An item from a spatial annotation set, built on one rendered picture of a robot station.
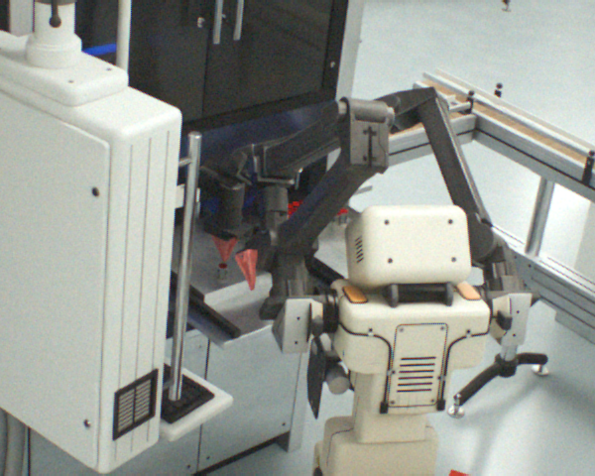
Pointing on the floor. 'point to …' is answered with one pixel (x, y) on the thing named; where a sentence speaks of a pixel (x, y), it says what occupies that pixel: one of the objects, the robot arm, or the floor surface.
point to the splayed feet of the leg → (496, 377)
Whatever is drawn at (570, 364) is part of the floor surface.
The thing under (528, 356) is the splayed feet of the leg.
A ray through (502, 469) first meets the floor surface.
